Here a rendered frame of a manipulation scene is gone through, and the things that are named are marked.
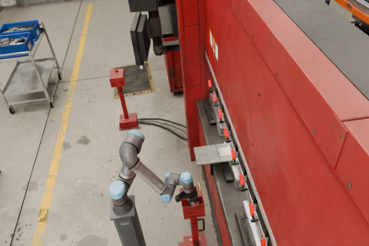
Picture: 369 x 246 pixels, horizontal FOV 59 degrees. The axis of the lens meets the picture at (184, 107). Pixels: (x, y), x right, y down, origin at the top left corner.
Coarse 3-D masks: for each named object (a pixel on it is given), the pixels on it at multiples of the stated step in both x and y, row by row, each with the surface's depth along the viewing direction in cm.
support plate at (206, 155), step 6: (216, 144) 252; (222, 144) 251; (198, 150) 248; (204, 150) 247; (210, 150) 247; (216, 150) 247; (198, 156) 243; (204, 156) 243; (210, 156) 242; (216, 156) 242; (222, 156) 241; (228, 156) 241; (198, 162) 239; (204, 162) 238; (210, 162) 238; (216, 162) 238
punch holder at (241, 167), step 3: (240, 153) 197; (240, 156) 197; (237, 159) 205; (240, 159) 198; (237, 162) 206; (240, 162) 199; (237, 165) 208; (240, 165) 201; (243, 165) 191; (237, 168) 209; (240, 168) 200; (243, 168) 192; (240, 171) 202; (243, 171) 193; (246, 171) 192; (243, 174) 194; (246, 174) 194; (246, 177) 195; (246, 180) 197
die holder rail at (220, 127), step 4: (212, 96) 306; (212, 100) 300; (212, 104) 297; (212, 108) 301; (216, 108) 292; (216, 112) 287; (216, 116) 282; (216, 120) 285; (216, 124) 287; (220, 124) 274; (220, 128) 271; (224, 128) 274; (220, 132) 276; (224, 132) 276
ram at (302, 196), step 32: (224, 0) 185; (224, 32) 197; (224, 64) 210; (256, 64) 139; (224, 96) 225; (256, 96) 145; (256, 128) 152; (288, 128) 112; (256, 160) 160; (288, 160) 116; (320, 160) 90; (288, 192) 120; (320, 192) 93; (288, 224) 125; (320, 224) 96; (352, 224) 78
